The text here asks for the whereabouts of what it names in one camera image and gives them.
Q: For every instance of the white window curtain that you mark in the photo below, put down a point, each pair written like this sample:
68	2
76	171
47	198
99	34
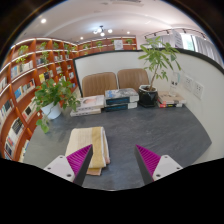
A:
206	46

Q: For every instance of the white large book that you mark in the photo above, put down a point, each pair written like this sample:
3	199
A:
91	101
85	112

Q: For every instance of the tan-covered thin book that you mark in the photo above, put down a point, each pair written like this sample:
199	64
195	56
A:
171	97

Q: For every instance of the orange wooden bookshelf unit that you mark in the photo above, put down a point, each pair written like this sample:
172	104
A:
16	100

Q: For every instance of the ceiling lights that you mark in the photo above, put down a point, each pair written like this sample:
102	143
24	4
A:
101	31

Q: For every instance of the white wall socket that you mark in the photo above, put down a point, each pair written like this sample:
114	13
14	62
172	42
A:
198	90
188	84

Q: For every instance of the yellow beige striped towel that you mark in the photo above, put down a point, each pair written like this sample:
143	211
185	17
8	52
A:
88	140

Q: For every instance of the tall plant in black pot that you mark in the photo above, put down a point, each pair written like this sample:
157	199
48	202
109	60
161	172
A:
147	96

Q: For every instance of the red-spined thin book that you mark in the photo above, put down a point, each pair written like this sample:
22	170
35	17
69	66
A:
168	105

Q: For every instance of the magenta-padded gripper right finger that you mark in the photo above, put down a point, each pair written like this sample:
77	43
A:
165	165

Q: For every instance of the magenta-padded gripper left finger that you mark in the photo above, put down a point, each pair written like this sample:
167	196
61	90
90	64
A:
63	166

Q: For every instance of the leafy plant in white pot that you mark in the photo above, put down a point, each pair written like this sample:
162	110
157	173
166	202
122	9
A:
53	110

